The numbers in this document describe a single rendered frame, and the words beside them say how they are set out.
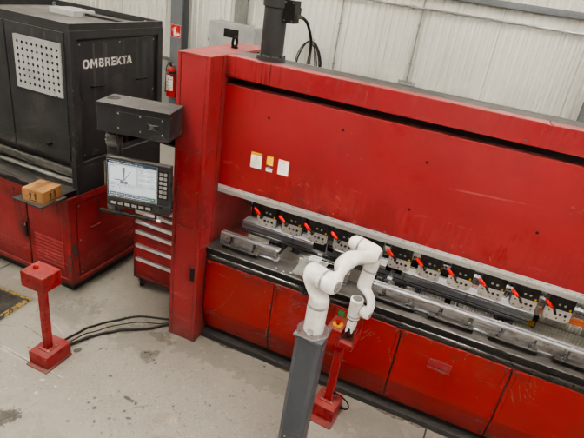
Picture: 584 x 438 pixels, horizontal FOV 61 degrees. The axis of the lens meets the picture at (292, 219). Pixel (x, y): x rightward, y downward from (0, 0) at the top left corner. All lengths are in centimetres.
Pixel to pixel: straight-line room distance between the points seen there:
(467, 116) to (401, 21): 443
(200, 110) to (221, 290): 144
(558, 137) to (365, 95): 110
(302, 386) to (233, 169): 158
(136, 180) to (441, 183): 197
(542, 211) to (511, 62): 421
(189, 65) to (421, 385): 270
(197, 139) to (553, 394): 284
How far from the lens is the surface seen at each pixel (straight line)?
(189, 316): 421
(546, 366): 361
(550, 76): 726
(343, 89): 319
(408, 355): 369
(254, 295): 389
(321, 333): 295
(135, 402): 390
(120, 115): 343
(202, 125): 345
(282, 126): 340
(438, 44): 729
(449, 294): 381
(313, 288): 280
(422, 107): 309
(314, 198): 345
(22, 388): 414
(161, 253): 455
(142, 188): 350
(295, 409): 329
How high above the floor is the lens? 283
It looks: 26 degrees down
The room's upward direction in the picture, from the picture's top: 9 degrees clockwise
